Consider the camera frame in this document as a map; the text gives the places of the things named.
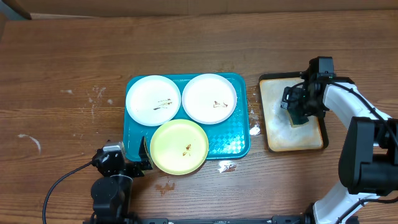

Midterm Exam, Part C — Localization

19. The teal plastic serving tray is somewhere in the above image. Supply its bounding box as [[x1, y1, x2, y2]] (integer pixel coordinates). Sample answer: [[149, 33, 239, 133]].
[[123, 73, 251, 161]]

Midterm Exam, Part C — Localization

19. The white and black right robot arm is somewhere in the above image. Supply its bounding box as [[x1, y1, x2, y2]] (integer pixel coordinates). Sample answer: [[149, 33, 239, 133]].
[[280, 57, 397, 223]]

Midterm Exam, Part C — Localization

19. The green and yellow sponge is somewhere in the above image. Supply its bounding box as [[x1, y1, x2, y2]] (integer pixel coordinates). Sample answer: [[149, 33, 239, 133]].
[[287, 109, 310, 127]]

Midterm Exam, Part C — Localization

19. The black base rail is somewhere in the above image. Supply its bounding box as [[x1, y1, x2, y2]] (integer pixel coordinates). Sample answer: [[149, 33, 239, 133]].
[[83, 214, 312, 224]]

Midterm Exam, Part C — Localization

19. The yellow-green plate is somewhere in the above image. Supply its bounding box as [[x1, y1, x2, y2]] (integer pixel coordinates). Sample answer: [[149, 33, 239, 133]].
[[150, 119, 209, 175]]

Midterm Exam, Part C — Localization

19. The white plate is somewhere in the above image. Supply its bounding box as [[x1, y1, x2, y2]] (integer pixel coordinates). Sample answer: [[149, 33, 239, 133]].
[[182, 73, 238, 124], [126, 75, 181, 126]]

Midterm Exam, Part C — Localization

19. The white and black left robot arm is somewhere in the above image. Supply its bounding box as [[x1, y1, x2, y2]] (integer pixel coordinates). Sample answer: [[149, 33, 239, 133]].
[[90, 137, 153, 224]]

